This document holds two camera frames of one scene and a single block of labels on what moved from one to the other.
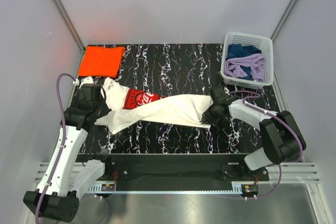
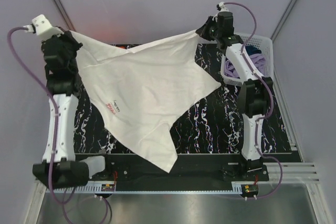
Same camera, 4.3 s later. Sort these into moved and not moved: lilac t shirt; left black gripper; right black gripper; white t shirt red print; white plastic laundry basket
Moved: left black gripper; right black gripper; white t shirt red print
Not moved: lilac t shirt; white plastic laundry basket
